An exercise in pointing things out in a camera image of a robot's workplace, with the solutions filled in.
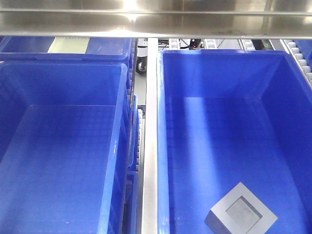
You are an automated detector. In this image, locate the gray square base block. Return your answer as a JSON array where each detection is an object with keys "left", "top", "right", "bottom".
[{"left": 205, "top": 182, "right": 278, "bottom": 234}]

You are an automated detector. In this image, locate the large blue target bin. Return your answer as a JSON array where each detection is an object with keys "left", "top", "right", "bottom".
[{"left": 157, "top": 50, "right": 312, "bottom": 234}]

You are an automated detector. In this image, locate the blue empty bin left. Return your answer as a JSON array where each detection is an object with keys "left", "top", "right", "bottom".
[{"left": 0, "top": 61, "right": 131, "bottom": 234}]

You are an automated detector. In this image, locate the steel shelf top beam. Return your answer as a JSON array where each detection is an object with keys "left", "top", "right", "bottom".
[{"left": 0, "top": 0, "right": 312, "bottom": 39}]

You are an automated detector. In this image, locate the steel shelf divider post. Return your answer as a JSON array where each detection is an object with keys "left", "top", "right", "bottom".
[{"left": 141, "top": 38, "right": 158, "bottom": 234}]

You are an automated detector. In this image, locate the white roller conveyor rail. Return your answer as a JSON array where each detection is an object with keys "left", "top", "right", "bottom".
[{"left": 282, "top": 39, "right": 312, "bottom": 86}]

